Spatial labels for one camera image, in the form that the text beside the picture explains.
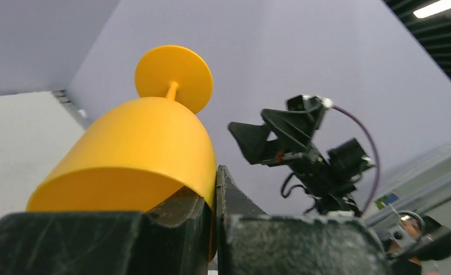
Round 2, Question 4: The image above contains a ceiling light strip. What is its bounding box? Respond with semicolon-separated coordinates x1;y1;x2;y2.
413;0;451;19

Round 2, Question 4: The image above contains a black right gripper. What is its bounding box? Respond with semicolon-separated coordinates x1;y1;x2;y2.
228;95;333;167

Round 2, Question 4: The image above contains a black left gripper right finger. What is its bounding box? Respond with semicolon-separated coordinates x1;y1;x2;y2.
216;165;391;275

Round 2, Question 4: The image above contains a person with headset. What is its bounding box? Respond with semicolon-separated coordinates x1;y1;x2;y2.
381;211;451;275

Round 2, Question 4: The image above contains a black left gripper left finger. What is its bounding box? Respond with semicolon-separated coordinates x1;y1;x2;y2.
0;188;212;274

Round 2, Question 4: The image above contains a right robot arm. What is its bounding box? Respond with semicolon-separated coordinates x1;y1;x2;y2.
228;95;380;217

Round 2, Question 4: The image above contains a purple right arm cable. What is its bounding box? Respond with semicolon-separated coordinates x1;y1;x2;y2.
331;105;381;215

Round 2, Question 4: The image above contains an orange plastic wine glass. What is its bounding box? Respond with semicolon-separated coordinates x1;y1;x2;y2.
25;45;218;262

